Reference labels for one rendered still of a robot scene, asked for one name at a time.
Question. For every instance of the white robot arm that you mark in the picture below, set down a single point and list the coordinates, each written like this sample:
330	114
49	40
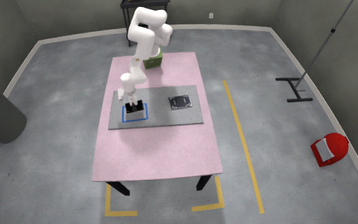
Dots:
147	45

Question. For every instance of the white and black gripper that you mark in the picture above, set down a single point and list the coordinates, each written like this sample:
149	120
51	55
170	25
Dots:
133	101

